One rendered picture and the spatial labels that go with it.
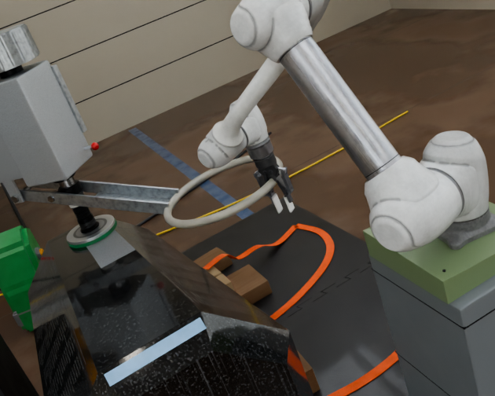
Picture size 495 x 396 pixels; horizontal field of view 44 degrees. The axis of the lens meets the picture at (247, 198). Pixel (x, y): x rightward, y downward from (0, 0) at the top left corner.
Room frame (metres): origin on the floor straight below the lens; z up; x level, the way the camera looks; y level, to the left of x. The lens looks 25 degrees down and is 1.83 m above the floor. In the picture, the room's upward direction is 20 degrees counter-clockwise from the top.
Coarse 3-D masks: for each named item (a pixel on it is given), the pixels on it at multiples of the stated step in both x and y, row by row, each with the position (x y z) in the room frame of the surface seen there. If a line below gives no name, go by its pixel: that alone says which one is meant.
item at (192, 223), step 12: (276, 156) 2.17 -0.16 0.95; (216, 168) 2.35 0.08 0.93; (228, 168) 2.34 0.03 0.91; (192, 180) 2.33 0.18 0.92; (204, 180) 2.34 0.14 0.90; (180, 192) 2.27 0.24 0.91; (264, 192) 1.93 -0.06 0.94; (240, 204) 1.89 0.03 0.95; (168, 216) 2.06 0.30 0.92; (216, 216) 1.89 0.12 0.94; (228, 216) 1.89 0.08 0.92
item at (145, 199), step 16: (32, 192) 2.39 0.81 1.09; (48, 192) 2.36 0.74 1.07; (96, 192) 2.41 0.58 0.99; (112, 192) 2.38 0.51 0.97; (128, 192) 2.35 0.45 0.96; (144, 192) 2.32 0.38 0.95; (160, 192) 2.29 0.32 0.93; (176, 192) 2.26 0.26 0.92; (112, 208) 2.26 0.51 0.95; (128, 208) 2.23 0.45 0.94; (144, 208) 2.20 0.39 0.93; (160, 208) 2.17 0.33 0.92
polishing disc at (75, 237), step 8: (96, 216) 2.50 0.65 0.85; (104, 216) 2.46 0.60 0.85; (112, 216) 2.43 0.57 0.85; (104, 224) 2.38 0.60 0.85; (112, 224) 2.36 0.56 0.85; (72, 232) 2.42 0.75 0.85; (80, 232) 2.39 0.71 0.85; (96, 232) 2.33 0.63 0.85; (104, 232) 2.31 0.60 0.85; (72, 240) 2.33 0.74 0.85; (80, 240) 2.30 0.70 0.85; (88, 240) 2.29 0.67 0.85
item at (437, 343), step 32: (384, 288) 1.52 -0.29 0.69; (416, 288) 1.35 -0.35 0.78; (480, 288) 1.24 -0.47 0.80; (416, 320) 1.39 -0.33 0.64; (448, 320) 1.24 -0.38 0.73; (480, 320) 1.20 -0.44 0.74; (416, 352) 1.44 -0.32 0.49; (448, 352) 1.28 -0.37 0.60; (480, 352) 1.20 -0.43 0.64; (416, 384) 1.49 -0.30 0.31; (448, 384) 1.31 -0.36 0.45; (480, 384) 1.19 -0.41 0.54
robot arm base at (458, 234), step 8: (488, 208) 1.39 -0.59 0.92; (488, 216) 1.38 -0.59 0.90; (456, 224) 1.37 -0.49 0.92; (464, 224) 1.36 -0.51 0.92; (472, 224) 1.36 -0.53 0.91; (480, 224) 1.36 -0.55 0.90; (488, 224) 1.37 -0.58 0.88; (448, 232) 1.38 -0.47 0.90; (456, 232) 1.37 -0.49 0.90; (464, 232) 1.36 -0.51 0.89; (472, 232) 1.35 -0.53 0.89; (480, 232) 1.35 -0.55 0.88; (488, 232) 1.36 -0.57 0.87; (448, 240) 1.36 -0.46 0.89; (456, 240) 1.34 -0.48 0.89; (464, 240) 1.34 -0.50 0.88; (472, 240) 1.35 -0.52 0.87; (456, 248) 1.33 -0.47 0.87
